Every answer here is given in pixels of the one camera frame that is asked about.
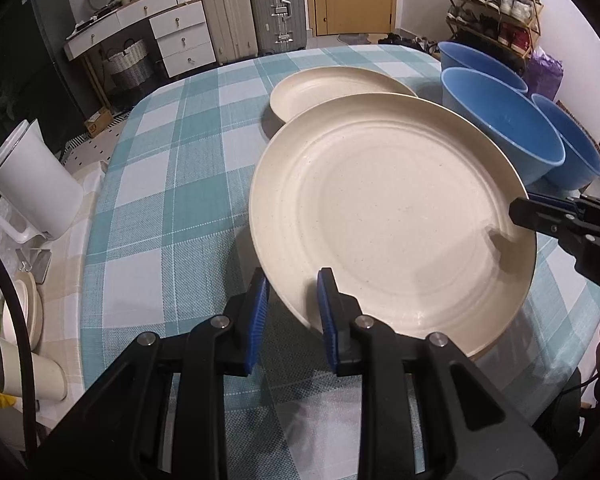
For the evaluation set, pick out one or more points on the scattered shoes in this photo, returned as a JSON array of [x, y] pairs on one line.
[[405, 39]]

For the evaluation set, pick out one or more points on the woven laundry basket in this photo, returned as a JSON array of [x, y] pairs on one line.
[[127, 67]]

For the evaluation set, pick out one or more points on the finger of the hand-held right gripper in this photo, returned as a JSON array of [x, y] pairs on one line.
[[535, 216], [555, 201]]

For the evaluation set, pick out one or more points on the teal checked tablecloth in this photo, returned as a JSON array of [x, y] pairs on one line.
[[180, 185]]

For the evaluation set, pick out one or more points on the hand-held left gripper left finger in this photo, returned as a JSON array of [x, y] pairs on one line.
[[257, 320]]

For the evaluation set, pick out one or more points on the dark grey fridge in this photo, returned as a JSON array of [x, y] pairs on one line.
[[25, 70]]

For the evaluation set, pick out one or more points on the cream round plate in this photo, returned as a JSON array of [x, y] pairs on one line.
[[380, 220], [330, 90]]

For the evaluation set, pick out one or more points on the cream dish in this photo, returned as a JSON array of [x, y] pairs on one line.
[[27, 305]]

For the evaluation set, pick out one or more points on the blue bowl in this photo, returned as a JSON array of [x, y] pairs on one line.
[[500, 120], [470, 60], [580, 160]]

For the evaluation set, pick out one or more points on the dotted floor mat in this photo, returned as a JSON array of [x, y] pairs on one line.
[[90, 147]]

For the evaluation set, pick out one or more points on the white dressing table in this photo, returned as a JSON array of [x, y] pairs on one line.
[[180, 35]]

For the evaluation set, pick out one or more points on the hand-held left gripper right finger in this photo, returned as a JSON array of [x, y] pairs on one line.
[[327, 320]]

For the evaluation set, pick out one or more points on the silver suitcase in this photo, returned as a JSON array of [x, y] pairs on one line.
[[275, 10]]

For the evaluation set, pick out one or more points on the white kettle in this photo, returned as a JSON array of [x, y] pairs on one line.
[[35, 185]]

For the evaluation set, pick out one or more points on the cream cup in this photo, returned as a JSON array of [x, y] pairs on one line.
[[35, 372]]

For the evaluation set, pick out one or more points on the purple plastic bag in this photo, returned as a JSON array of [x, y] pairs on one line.
[[545, 75]]

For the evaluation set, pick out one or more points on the grey door mat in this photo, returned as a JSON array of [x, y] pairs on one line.
[[355, 38]]

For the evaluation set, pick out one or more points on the beige suitcase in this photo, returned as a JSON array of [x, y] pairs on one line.
[[227, 15]]

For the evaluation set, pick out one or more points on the small cardboard box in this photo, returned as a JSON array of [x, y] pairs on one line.
[[99, 122]]

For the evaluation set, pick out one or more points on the wooden shoe rack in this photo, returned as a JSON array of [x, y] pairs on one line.
[[495, 10]]

